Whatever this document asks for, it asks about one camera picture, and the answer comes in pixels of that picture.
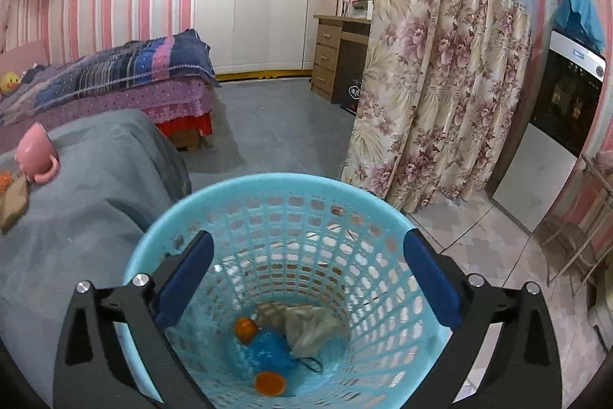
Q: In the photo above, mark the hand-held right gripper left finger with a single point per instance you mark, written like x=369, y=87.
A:
x=187, y=279

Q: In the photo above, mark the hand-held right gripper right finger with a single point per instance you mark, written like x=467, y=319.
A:
x=433, y=279

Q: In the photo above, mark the small mandarin orange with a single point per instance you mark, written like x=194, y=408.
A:
x=244, y=327

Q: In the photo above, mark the blue plastic shoe cover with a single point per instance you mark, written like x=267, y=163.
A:
x=268, y=351

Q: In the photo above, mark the beige face mask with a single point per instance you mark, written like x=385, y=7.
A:
x=311, y=327

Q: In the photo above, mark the orange bottle cap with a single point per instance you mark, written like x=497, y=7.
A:
x=269, y=383

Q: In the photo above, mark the teal plastic basket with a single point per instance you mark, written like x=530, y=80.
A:
x=282, y=184

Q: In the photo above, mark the white leaning board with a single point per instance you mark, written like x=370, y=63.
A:
x=536, y=179

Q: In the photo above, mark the purple dotted bed sheet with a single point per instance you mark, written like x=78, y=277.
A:
x=158, y=100

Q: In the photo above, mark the pink animal mug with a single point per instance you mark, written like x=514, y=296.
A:
x=33, y=150

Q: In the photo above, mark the blue floral curtain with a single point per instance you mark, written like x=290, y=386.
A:
x=431, y=78

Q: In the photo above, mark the black box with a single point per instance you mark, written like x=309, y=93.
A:
x=352, y=95

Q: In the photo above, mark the striped patchwork quilt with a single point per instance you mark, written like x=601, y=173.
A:
x=119, y=64

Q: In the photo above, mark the wooden desk with drawers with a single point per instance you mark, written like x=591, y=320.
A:
x=328, y=54

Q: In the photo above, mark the yellow duck plush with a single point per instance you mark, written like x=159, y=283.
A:
x=9, y=82

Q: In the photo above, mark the pink bed headboard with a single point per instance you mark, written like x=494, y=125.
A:
x=24, y=57

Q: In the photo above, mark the white box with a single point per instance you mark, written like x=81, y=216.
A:
x=364, y=6

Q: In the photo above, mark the blue cloth cover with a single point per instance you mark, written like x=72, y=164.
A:
x=579, y=18

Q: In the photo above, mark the metal frame chair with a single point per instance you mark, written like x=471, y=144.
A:
x=582, y=241

